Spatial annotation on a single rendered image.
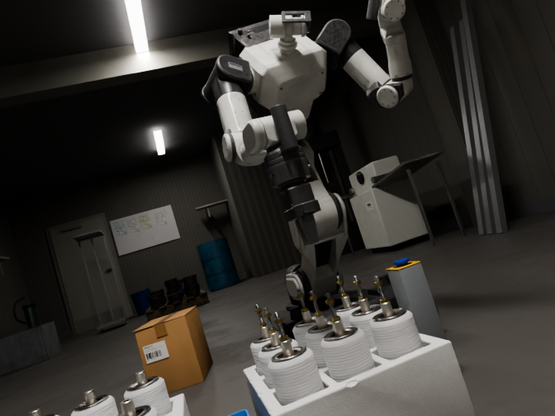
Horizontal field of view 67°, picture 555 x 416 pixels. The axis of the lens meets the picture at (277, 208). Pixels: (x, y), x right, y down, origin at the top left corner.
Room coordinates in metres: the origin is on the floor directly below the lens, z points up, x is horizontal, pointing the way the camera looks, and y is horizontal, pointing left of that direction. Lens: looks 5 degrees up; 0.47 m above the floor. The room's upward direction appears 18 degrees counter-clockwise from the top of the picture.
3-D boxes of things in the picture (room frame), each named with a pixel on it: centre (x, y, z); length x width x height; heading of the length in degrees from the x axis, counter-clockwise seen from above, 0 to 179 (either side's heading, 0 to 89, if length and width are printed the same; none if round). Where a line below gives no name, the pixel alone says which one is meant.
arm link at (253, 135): (0.93, -0.03, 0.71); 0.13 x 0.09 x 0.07; 18
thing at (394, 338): (0.93, -0.16, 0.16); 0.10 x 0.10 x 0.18
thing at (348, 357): (0.90, -0.05, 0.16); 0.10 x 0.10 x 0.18
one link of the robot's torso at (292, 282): (1.78, -0.05, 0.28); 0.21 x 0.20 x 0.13; 14
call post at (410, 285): (1.16, -0.28, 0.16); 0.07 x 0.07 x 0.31; 15
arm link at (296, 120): (0.89, -0.06, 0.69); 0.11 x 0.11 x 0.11; 18
